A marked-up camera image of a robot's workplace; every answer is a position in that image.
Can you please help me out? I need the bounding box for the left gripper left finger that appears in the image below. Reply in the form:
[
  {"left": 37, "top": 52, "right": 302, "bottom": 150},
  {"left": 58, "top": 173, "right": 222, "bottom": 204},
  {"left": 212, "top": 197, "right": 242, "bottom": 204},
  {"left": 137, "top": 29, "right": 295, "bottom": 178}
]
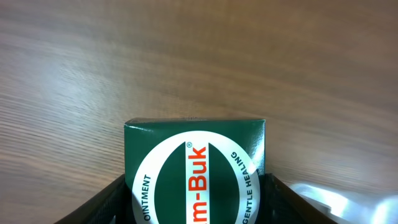
[{"left": 55, "top": 174, "right": 125, "bottom": 224}]

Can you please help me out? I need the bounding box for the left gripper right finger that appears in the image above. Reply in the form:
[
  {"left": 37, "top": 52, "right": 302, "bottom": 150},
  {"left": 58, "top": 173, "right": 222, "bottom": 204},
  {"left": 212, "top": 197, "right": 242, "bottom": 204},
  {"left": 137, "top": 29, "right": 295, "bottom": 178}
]
[{"left": 264, "top": 173, "right": 336, "bottom": 224}]

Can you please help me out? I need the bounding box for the green Zam-Buk ointment box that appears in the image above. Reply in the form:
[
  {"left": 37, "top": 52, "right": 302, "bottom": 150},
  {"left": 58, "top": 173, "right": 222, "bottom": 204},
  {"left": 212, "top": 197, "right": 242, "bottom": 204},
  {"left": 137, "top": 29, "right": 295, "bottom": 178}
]
[{"left": 124, "top": 119, "right": 266, "bottom": 224}]

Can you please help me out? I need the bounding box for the clear plastic container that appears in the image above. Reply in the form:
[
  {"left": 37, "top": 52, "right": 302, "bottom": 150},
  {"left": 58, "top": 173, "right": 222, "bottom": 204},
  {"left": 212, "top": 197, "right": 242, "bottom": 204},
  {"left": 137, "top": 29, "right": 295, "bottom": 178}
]
[{"left": 290, "top": 182, "right": 397, "bottom": 224}]

